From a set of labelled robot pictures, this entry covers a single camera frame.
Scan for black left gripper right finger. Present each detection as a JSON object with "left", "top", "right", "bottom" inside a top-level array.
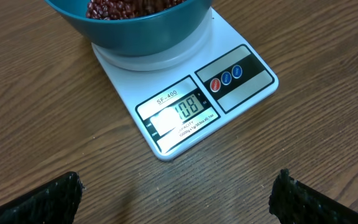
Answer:
[{"left": 268, "top": 169, "right": 358, "bottom": 224}]

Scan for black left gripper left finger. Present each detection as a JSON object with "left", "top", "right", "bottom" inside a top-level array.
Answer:
[{"left": 0, "top": 171, "right": 83, "bottom": 224}]

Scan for white digital kitchen scale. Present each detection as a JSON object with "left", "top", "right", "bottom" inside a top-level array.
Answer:
[{"left": 93, "top": 9, "right": 279, "bottom": 161}]

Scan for teal plastic bowl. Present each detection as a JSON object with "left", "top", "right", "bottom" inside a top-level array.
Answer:
[{"left": 46, "top": 0, "right": 212, "bottom": 56}]

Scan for red azuki beans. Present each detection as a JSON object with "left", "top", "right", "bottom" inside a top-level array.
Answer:
[{"left": 85, "top": 0, "right": 186, "bottom": 20}]

